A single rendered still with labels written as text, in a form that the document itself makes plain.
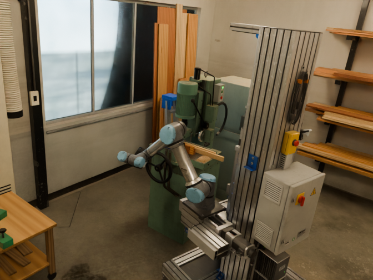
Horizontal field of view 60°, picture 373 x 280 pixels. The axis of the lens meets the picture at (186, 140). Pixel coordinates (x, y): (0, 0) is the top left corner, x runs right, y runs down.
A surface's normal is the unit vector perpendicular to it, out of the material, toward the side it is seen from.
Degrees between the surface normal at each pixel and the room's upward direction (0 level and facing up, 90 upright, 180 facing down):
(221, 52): 90
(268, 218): 90
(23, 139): 90
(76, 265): 0
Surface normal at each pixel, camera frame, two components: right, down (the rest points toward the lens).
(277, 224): -0.79, 0.15
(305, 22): -0.60, 0.23
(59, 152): 0.79, 0.29
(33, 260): 0.09, -0.93
